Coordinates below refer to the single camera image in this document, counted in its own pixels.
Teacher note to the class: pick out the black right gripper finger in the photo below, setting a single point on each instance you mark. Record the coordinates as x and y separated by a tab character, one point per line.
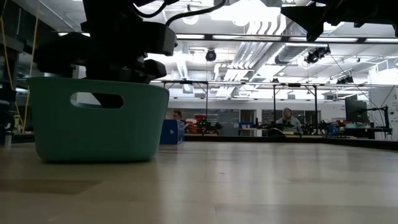
308	18

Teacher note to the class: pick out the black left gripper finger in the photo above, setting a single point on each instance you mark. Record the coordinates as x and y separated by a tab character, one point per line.
110	101

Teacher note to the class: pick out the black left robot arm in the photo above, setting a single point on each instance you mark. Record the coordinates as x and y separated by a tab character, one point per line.
109	11

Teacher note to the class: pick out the black background robot arm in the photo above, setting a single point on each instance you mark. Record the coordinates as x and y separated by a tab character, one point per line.
208	126

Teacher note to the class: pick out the green plastic basket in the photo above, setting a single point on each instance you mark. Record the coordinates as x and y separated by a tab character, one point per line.
93	133

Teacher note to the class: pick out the person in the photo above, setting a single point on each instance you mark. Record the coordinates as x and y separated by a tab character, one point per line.
178	115
287	119

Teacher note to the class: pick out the blue PlayStation controller box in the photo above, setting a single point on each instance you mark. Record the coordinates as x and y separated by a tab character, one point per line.
172	132

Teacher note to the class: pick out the black desk monitor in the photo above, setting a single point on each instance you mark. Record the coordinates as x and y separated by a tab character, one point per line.
356	111

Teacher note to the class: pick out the dark shelving rack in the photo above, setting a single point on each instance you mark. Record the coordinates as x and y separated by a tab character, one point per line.
11	62

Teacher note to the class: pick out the blue storage bin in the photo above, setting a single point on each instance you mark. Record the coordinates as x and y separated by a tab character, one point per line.
245	125

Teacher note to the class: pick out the black camera on boom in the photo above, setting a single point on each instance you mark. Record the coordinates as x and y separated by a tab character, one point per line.
315	55

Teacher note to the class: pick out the black round overhead camera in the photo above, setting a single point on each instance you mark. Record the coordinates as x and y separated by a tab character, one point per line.
211	55

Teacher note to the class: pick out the black background station frame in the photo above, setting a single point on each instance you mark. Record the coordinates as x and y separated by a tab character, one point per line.
274	102

